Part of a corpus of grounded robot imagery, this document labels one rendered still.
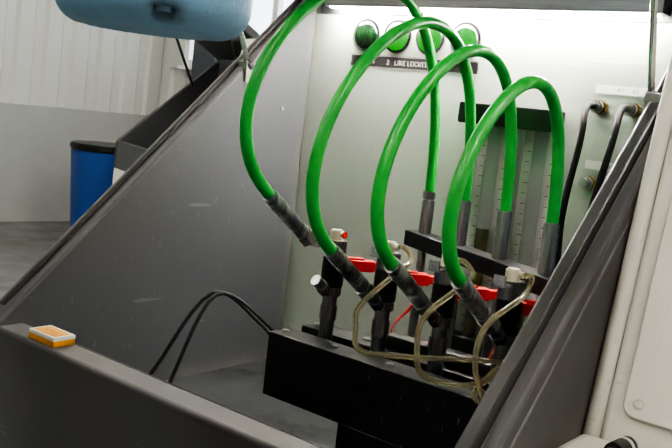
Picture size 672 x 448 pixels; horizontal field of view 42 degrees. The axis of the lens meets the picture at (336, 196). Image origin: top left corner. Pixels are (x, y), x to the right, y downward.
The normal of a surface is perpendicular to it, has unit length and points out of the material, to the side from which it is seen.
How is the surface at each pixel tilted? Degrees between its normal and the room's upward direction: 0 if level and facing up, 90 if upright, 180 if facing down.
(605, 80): 90
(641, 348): 76
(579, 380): 90
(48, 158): 90
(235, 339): 90
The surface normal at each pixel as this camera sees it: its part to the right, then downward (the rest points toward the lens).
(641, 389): -0.57, -0.23
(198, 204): 0.78, 0.15
